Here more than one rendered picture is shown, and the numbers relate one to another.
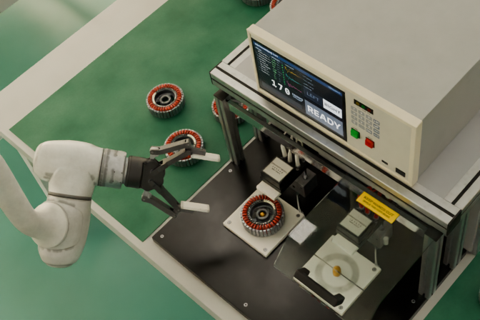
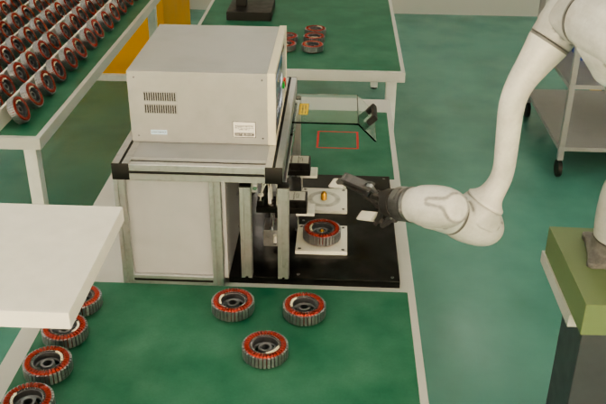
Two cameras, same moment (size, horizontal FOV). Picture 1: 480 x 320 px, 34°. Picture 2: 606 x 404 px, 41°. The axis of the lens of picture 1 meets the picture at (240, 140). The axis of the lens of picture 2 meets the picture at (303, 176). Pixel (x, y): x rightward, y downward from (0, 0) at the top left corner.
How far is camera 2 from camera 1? 2.99 m
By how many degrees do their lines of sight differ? 93
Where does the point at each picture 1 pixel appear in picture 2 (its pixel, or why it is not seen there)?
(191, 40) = (160, 388)
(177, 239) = (384, 269)
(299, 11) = (236, 66)
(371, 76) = (264, 40)
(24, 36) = not seen: outside the picture
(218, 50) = (160, 358)
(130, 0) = not seen: outside the picture
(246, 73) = (264, 154)
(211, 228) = (356, 259)
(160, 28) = not seen: outside the picture
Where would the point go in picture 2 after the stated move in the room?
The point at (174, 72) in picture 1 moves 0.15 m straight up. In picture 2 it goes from (218, 373) to (215, 322)
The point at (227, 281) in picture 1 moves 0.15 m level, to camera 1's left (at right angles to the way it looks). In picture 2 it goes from (383, 235) to (426, 252)
